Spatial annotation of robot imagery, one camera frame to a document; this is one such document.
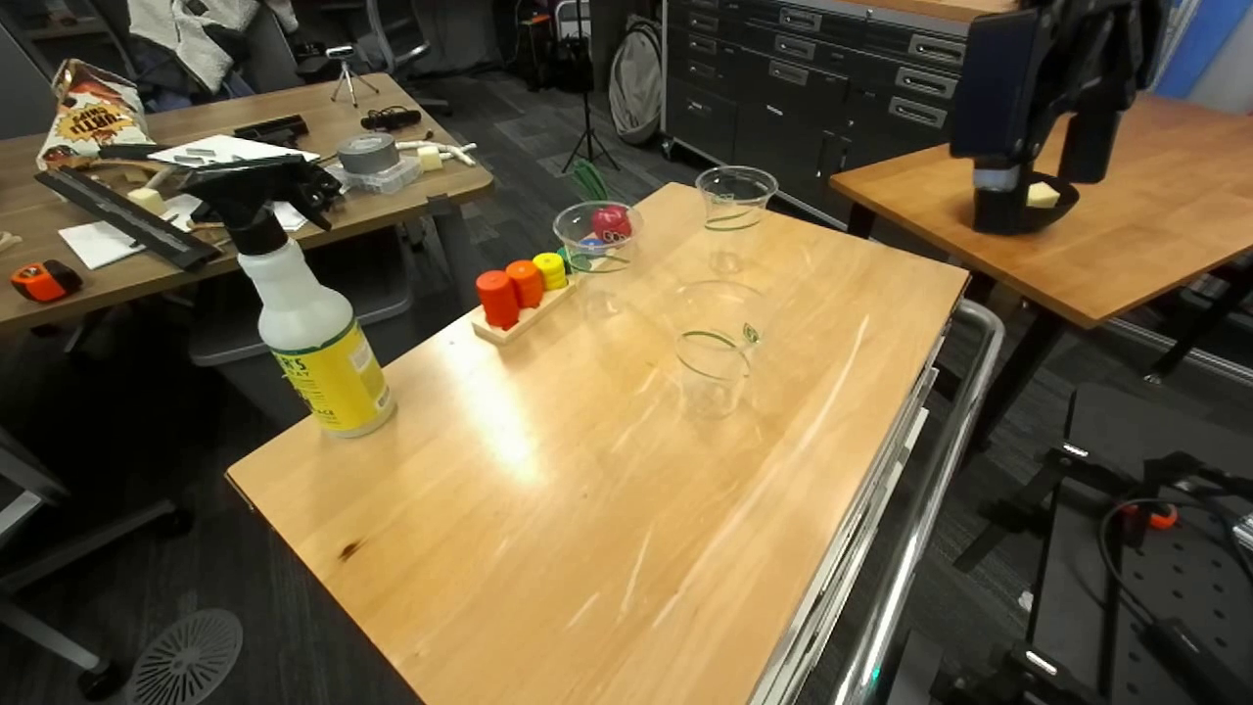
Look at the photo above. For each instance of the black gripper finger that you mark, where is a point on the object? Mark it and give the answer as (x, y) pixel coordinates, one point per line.
(1092, 144)
(999, 177)

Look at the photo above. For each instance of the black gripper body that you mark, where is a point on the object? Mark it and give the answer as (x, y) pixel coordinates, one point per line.
(999, 83)

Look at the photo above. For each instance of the clear plastic cup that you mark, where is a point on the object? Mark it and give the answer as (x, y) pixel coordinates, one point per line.
(737, 210)
(581, 257)
(715, 387)

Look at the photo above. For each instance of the yellow block in bowl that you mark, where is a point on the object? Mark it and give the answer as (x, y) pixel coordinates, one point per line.
(1041, 199)

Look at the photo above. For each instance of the wooden table black legs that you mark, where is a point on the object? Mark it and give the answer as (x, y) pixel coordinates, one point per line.
(1150, 223)

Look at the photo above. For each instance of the blue panel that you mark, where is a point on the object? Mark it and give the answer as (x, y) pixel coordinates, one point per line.
(1217, 40)

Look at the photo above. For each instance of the black drawer tool cabinet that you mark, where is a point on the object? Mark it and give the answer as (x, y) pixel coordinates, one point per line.
(808, 82)

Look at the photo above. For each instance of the round white fan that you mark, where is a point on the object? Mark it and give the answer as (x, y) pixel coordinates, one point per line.
(637, 82)

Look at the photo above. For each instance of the red toy fruit green stem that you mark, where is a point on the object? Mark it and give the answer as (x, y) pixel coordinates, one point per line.
(613, 223)

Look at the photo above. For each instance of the blue toy cylinder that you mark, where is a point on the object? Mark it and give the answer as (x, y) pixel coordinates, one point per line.
(592, 250)

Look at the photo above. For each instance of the black tripod stand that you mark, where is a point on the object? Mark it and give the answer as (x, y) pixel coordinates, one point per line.
(585, 65)

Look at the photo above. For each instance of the green toy cylinder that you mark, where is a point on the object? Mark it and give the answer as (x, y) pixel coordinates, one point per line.
(577, 261)

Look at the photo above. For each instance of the yellow toy cylinder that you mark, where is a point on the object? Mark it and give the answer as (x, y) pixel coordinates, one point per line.
(550, 267)

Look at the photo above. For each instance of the black perforated plate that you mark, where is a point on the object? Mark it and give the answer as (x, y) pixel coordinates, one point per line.
(1150, 614)

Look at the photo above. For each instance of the orange toy cylinder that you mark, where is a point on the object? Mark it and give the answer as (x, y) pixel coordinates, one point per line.
(527, 280)

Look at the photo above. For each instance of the red-orange toy cylinder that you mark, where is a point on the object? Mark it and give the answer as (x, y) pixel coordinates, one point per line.
(494, 298)

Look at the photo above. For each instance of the black office chair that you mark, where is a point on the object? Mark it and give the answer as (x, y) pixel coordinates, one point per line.
(393, 33)

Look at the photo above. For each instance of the black flat remote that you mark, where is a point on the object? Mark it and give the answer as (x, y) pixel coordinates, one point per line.
(388, 120)

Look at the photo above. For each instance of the grey tape roll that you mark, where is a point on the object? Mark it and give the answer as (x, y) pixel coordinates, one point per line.
(365, 153)

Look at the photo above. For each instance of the small tabletop tripod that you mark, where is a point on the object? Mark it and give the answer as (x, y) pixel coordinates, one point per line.
(345, 82)

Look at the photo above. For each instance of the long wooden office desk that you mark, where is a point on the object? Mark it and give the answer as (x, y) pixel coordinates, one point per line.
(326, 120)

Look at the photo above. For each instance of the white yellow spray bottle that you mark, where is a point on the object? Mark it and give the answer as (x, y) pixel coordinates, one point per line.
(315, 356)

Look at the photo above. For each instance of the black flat wallet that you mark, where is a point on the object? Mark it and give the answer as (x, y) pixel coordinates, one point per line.
(271, 131)

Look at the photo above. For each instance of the white paper sheets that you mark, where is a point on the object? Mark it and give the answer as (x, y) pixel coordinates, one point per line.
(228, 148)

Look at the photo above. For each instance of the white jacket on chair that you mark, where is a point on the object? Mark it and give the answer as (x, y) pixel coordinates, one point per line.
(196, 33)

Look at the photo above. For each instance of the long black keyboard bar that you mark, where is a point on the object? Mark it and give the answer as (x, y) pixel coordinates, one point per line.
(122, 223)

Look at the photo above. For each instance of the small white note paper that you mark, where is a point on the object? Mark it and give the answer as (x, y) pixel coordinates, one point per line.
(104, 245)

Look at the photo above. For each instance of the chip bag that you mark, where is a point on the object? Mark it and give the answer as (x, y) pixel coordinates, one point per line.
(92, 120)

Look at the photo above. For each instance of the round floor fan grille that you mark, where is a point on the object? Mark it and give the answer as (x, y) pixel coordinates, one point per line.
(181, 661)

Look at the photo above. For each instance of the orange black tape measure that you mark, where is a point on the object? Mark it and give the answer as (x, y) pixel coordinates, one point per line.
(42, 280)

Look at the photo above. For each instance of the grey chair base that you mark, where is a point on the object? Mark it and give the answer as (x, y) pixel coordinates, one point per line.
(92, 546)

